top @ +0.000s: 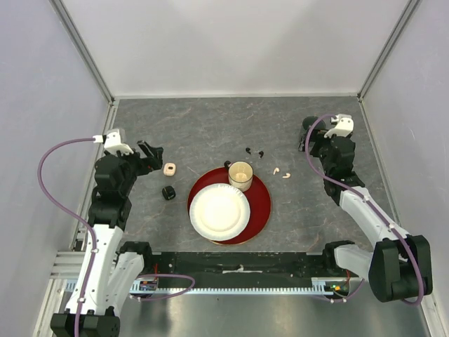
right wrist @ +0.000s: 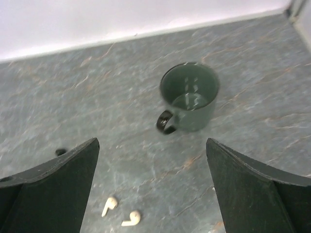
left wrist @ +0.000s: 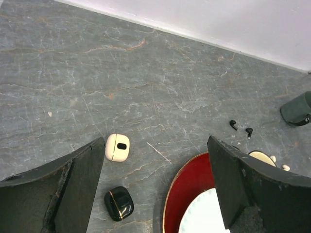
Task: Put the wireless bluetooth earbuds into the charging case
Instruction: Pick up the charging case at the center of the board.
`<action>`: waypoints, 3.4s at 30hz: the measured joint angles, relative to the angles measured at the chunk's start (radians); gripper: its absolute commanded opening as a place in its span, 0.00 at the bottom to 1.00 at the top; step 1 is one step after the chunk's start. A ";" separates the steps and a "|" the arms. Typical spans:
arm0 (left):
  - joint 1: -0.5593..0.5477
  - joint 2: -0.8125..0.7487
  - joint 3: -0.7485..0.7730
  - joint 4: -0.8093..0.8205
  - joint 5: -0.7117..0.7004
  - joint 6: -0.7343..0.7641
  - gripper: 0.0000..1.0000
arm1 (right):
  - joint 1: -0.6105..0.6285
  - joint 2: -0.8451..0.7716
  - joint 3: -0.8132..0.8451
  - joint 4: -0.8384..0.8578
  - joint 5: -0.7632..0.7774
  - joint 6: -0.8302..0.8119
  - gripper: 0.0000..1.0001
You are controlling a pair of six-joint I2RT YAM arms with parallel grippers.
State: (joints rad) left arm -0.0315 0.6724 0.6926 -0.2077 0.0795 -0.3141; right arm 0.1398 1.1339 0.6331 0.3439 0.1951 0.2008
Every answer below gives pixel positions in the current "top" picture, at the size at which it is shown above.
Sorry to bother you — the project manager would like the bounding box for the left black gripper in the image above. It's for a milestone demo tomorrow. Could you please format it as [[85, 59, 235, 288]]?
[[111, 140, 162, 196]]

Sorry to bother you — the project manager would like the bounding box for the pink earbud charging case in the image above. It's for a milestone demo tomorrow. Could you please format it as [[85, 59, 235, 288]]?
[[163, 163, 176, 177]]

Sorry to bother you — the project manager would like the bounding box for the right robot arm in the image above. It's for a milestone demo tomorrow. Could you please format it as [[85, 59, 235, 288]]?
[[298, 125, 433, 306]]

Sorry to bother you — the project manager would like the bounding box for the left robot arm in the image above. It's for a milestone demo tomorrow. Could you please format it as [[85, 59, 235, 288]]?
[[51, 141, 163, 336]]

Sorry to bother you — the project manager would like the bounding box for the black earbud charging case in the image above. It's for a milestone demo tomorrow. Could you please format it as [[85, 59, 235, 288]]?
[[161, 185, 176, 201]]

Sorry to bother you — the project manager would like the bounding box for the dark green cup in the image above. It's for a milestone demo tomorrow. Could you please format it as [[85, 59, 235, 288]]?
[[302, 116, 318, 131]]

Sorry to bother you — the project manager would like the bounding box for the red round tray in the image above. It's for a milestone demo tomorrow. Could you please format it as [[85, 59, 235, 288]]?
[[187, 168, 272, 245]]

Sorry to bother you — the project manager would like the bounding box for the white paper plate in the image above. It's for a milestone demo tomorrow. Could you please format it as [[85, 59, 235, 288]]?
[[189, 183, 250, 242]]

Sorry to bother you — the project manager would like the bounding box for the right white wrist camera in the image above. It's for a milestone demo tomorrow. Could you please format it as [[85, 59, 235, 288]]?
[[324, 114, 354, 139]]

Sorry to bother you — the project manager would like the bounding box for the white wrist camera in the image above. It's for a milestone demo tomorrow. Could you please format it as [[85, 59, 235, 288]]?
[[104, 128, 134, 155], [324, 114, 354, 139]]

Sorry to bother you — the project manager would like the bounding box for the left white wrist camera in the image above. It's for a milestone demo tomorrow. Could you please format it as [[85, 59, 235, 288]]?
[[104, 128, 134, 155]]

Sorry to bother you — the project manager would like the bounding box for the beige mug black handle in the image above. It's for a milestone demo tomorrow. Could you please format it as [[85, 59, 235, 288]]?
[[224, 161, 253, 192]]

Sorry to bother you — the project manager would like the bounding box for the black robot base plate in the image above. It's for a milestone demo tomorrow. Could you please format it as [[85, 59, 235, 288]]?
[[152, 252, 347, 278]]

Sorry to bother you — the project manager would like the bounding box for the grey cable duct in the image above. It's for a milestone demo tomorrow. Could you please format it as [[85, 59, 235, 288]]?
[[66, 277, 366, 296]]

